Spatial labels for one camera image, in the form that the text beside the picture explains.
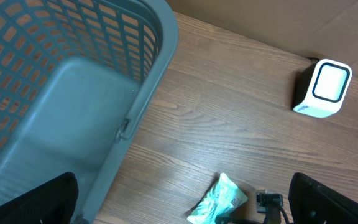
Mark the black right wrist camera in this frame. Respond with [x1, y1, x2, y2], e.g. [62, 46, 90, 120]
[255, 190, 283, 224]

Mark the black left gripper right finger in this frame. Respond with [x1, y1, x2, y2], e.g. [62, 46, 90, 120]
[288, 172, 358, 224]

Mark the white barcode scanner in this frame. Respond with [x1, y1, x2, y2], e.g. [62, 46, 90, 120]
[293, 59, 352, 118]

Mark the teal snack packet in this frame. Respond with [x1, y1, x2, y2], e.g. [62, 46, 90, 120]
[187, 173, 248, 224]

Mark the grey plastic lattice basket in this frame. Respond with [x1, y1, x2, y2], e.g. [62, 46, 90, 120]
[0, 0, 178, 223]

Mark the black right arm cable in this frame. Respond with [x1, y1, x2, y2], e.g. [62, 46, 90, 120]
[214, 205, 291, 224]

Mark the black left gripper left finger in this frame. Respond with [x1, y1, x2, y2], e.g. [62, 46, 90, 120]
[0, 172, 78, 224]

